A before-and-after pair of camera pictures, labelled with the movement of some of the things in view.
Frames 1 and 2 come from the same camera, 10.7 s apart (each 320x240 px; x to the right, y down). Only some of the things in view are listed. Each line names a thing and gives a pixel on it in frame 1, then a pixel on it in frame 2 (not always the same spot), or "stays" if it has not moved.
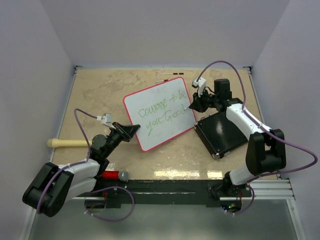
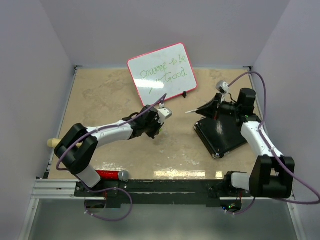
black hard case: x=219 y=134 stays
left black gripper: x=126 y=132 -> x=158 y=127
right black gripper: x=197 y=104 -> x=210 y=110
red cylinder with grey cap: x=121 y=175 stays
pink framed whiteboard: x=162 y=111 -> x=168 y=70
